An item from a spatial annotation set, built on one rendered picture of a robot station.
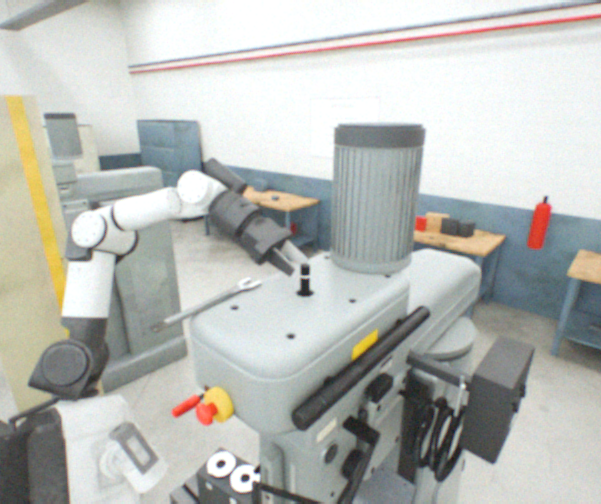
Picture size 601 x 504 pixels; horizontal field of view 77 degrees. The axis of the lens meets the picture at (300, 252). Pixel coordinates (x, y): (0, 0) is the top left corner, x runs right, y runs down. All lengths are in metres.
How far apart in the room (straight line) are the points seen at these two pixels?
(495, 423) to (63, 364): 0.88
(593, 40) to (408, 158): 4.05
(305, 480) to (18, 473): 0.53
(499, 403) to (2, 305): 2.15
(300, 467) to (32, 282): 1.79
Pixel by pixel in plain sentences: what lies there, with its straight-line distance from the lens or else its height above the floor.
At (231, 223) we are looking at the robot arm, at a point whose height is 2.03.
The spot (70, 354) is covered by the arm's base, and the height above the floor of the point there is 1.79.
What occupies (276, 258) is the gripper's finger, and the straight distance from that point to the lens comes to 0.74.
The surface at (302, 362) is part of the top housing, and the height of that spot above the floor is 1.87.
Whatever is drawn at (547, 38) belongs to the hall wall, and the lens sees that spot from 4.86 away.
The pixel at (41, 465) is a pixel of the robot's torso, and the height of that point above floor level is 1.66.
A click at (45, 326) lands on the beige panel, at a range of 2.46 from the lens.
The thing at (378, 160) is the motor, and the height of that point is 2.14.
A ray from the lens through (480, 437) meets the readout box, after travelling 1.00.
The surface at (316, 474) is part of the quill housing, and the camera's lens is 0.94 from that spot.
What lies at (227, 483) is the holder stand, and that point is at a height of 1.14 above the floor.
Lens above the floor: 2.24
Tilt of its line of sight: 21 degrees down
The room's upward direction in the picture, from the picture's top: straight up
